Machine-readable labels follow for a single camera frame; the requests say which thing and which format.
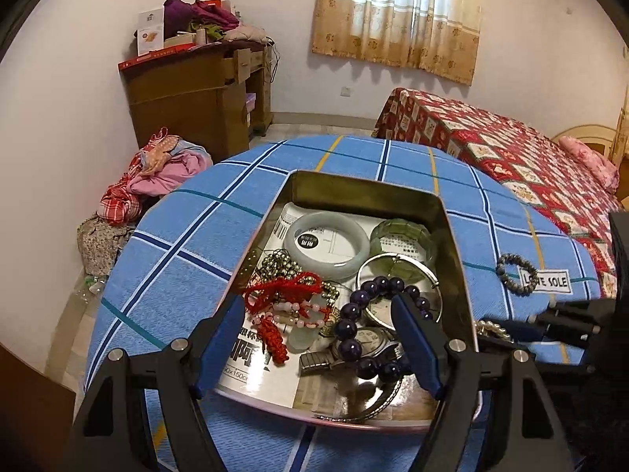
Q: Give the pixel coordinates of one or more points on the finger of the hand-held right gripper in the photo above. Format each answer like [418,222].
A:
[565,369]
[518,329]

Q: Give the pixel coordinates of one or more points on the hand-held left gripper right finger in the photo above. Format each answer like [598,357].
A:
[417,349]

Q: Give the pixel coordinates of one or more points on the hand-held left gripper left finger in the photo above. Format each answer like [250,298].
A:
[221,349]

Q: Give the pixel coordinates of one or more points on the white dial watch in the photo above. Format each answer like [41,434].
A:
[378,313]

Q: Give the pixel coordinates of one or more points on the silver bangle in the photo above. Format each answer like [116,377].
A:
[393,256]

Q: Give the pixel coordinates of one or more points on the metal jewelry tin box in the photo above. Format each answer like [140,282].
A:
[344,189]

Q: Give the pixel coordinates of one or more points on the pale jade pendant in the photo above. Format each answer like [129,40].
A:
[304,340]

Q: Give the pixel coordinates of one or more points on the pink pillow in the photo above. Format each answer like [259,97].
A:
[589,160]

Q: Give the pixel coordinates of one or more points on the pale jade bangle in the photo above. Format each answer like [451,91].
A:
[334,268]

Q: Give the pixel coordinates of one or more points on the green jade bangle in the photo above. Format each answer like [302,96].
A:
[381,234]

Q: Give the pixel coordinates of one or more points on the cream wooden headboard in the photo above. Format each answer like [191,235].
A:
[589,132]

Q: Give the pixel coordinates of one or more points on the blue plaid tablecloth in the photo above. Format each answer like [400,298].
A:
[196,216]

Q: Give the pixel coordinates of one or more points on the bed with red quilt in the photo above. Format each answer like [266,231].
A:
[516,157]

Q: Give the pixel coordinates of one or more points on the clear plastic bottle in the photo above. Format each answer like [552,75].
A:
[91,286]

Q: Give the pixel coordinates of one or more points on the brown floral cloth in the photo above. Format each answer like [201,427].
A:
[98,247]

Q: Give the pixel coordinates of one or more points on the pink cloth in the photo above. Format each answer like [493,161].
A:
[184,173]

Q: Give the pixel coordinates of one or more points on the red plaid cloth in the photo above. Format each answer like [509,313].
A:
[115,202]

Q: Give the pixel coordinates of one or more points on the brown wooden board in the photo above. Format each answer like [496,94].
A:
[29,413]

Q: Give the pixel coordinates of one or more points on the floral patterned cloth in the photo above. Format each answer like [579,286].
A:
[157,152]

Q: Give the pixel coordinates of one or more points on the brown wooden desk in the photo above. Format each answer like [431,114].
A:
[177,108]

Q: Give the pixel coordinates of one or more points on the pink storage box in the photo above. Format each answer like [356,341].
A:
[250,102]

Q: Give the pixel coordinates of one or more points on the flat red box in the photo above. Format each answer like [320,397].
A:
[147,62]

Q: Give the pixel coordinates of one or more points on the pink cushion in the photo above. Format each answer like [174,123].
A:
[245,34]

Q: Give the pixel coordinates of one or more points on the white cardboard box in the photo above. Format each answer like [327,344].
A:
[150,32]

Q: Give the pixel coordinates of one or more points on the beige patterned curtain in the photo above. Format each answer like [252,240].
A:
[393,19]

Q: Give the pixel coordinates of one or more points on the magenta clothes pile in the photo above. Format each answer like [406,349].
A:
[214,14]

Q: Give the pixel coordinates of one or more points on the purple cloth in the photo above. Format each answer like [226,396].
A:
[178,17]

